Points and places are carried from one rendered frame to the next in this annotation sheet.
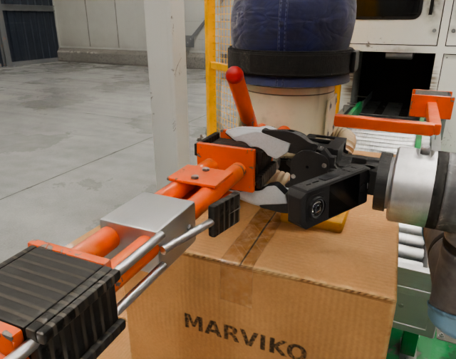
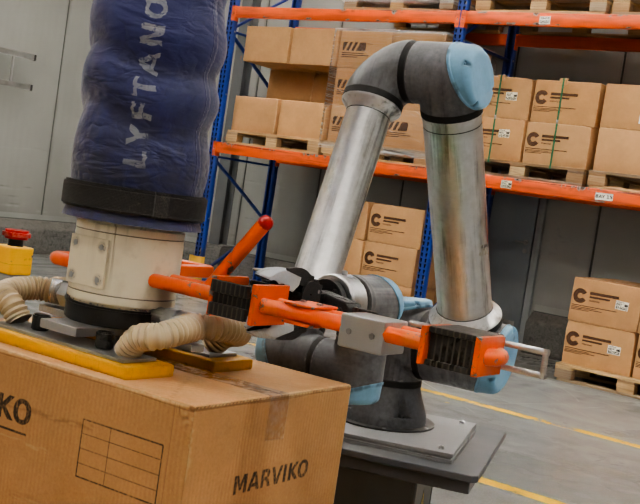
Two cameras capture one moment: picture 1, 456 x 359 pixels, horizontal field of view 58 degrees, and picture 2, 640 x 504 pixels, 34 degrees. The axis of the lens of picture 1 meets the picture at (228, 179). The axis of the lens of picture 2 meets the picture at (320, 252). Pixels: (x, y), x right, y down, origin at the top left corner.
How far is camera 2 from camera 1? 1.49 m
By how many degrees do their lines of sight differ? 79
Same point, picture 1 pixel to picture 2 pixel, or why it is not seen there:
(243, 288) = (281, 419)
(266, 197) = (282, 328)
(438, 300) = (355, 380)
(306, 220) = not seen: hidden behind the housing
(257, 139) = (284, 277)
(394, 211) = not seen: hidden behind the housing
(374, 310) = (343, 399)
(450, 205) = (373, 305)
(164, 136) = not seen: outside the picture
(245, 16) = (162, 158)
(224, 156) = (272, 294)
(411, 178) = (358, 291)
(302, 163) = (308, 292)
